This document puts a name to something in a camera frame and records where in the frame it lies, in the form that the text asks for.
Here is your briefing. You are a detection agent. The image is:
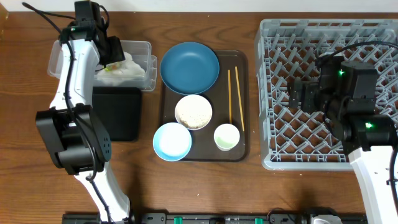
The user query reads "dark blue plate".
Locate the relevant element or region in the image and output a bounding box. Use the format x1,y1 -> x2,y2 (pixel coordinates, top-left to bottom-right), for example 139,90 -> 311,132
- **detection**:
160,42 -> 220,95

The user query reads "right wooden chopstick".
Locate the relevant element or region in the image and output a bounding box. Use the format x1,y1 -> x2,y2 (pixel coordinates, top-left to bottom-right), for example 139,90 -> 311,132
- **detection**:
234,66 -> 245,132

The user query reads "light blue bowl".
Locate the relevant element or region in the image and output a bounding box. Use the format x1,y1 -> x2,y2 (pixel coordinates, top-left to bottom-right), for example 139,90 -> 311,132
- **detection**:
152,123 -> 192,162

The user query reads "yellow green snack wrapper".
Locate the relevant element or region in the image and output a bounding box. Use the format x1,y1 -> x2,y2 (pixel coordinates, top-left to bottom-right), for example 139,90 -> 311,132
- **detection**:
104,62 -> 121,72

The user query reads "white napkin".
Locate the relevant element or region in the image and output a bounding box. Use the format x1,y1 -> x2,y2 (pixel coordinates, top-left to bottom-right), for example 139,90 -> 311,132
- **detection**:
95,52 -> 146,86

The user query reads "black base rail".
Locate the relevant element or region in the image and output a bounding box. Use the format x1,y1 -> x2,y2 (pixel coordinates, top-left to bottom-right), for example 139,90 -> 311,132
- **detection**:
61,212 -> 368,224

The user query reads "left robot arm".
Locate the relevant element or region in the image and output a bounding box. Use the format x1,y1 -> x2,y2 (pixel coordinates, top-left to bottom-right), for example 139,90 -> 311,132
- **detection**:
35,1 -> 134,223

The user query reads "black plastic tray bin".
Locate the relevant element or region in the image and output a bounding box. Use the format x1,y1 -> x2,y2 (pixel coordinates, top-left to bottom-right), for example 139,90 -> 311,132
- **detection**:
93,86 -> 142,141

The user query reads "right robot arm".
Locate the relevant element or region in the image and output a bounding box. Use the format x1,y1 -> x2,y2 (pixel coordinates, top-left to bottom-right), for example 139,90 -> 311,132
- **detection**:
287,55 -> 397,223

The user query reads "grey dishwasher rack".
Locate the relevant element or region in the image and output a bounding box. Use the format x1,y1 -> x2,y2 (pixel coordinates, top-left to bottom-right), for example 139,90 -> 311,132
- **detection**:
254,19 -> 397,171

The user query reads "pink bowl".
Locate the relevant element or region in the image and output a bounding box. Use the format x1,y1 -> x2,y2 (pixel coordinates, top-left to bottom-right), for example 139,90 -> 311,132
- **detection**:
174,94 -> 213,131

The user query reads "left wooden chopstick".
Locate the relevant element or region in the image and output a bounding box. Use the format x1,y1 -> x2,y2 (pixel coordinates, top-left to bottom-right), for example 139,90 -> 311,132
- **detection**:
228,70 -> 232,124

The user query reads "clear plastic waste bin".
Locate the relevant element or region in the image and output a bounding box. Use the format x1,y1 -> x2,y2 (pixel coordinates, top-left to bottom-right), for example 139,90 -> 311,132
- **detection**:
47,39 -> 158,92

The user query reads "wooden chopstick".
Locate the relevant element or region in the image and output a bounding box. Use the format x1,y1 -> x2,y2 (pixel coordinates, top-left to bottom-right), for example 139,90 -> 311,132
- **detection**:
228,70 -> 232,124
234,66 -> 245,132

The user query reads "white cup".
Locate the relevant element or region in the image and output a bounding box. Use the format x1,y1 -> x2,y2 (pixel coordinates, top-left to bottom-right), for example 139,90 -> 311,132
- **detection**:
213,124 -> 240,151

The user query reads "dark brown serving tray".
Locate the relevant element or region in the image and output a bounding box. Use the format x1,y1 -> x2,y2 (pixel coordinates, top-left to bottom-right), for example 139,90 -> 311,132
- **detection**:
159,49 -> 250,162

